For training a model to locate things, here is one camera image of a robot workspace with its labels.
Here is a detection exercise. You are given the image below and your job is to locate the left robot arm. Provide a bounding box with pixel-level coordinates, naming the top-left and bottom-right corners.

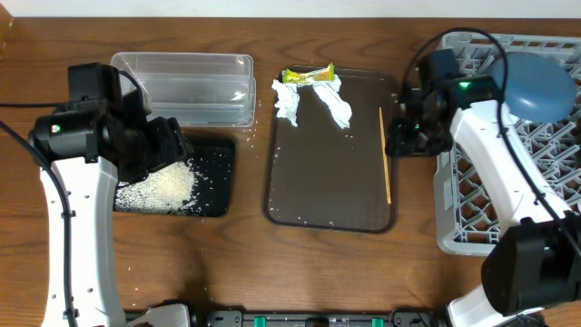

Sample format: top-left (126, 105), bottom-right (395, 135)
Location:
top-left (27, 63), bottom-right (192, 326)

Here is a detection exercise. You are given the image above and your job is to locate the black plastic bin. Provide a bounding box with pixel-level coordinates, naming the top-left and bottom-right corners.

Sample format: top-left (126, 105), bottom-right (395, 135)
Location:
top-left (112, 135), bottom-right (237, 218)

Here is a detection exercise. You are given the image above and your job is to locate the dark blue plate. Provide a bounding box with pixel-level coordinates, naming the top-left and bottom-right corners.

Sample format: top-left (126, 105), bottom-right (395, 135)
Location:
top-left (505, 53), bottom-right (576, 123)

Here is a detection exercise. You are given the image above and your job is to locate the yellow green snack wrapper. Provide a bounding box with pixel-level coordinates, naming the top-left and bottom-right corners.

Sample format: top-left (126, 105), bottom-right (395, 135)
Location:
top-left (282, 63), bottom-right (335, 85)

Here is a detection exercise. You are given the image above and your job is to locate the white napkin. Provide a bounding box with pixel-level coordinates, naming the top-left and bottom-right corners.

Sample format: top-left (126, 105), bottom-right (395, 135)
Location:
top-left (271, 80), bottom-right (300, 127)
top-left (312, 75), bottom-right (352, 129)

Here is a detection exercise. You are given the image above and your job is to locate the grey dishwasher rack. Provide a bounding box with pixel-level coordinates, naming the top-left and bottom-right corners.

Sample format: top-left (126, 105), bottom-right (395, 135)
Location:
top-left (433, 33), bottom-right (580, 256)

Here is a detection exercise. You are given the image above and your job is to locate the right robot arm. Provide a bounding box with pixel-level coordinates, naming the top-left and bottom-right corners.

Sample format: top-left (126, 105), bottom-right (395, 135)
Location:
top-left (386, 49), bottom-right (580, 326)

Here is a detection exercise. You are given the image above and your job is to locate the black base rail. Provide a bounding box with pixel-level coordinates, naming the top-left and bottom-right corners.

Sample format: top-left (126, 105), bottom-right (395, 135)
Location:
top-left (122, 299), bottom-right (546, 327)

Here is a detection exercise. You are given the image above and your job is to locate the clear plastic bin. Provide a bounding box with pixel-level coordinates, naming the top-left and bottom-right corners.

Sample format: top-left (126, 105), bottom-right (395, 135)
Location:
top-left (111, 52), bottom-right (256, 127)

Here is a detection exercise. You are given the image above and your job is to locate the dark brown serving tray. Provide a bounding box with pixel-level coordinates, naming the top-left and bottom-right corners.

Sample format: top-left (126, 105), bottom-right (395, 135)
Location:
top-left (262, 68), bottom-right (398, 233)

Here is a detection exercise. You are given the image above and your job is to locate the wooden chopstick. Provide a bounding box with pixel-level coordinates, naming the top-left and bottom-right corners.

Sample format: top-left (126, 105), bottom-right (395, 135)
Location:
top-left (379, 107), bottom-right (392, 204)

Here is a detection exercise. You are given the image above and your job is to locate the white rice pile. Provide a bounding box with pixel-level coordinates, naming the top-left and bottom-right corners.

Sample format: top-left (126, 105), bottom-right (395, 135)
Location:
top-left (114, 159), bottom-right (199, 214)

